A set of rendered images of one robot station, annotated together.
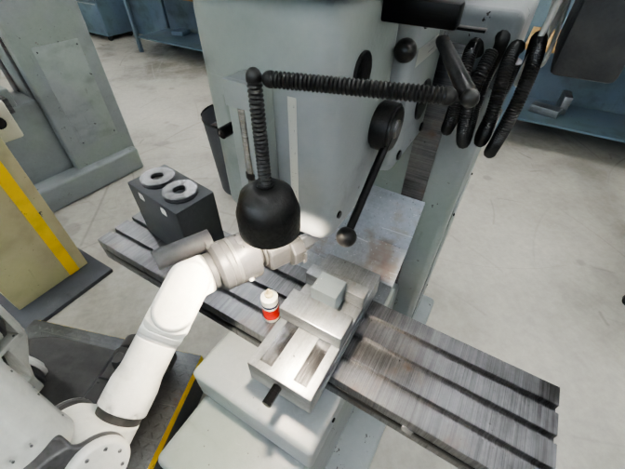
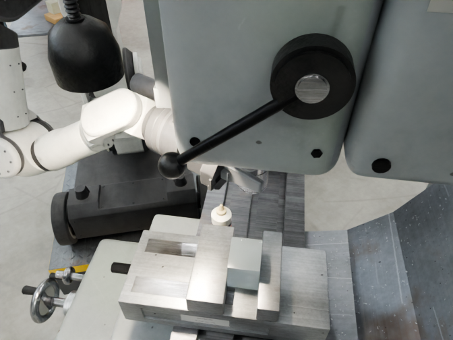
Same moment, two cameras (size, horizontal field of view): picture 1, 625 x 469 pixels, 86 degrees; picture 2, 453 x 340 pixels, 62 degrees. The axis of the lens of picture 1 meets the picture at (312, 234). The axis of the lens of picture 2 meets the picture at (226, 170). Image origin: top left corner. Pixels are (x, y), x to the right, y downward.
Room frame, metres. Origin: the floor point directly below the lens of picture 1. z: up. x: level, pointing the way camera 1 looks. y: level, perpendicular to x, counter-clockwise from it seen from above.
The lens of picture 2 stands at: (0.29, -0.34, 1.62)
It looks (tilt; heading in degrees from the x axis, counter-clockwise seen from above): 44 degrees down; 68
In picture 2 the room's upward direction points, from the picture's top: straight up
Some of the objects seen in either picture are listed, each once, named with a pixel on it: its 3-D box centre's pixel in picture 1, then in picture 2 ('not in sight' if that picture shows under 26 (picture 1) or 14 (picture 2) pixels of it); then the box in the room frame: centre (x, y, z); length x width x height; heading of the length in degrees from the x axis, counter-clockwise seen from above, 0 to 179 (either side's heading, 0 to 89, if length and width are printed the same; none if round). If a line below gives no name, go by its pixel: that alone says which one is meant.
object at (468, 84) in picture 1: (453, 63); not in sight; (0.33, -0.13, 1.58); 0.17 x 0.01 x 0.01; 172
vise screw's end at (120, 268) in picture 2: (272, 395); (123, 268); (0.25, 0.07, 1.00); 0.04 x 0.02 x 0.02; 150
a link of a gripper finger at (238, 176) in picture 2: (312, 239); (241, 179); (0.45, 0.00, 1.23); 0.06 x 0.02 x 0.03; 125
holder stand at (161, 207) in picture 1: (178, 211); not in sight; (0.73, 0.39, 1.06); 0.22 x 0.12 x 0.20; 53
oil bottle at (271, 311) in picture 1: (270, 302); (221, 222); (0.45, 0.10, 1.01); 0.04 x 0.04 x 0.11
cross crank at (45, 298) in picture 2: not in sight; (57, 301); (0.04, 0.27, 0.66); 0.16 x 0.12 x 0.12; 150
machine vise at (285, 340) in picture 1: (321, 316); (226, 278); (0.42, -0.02, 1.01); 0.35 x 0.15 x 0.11; 150
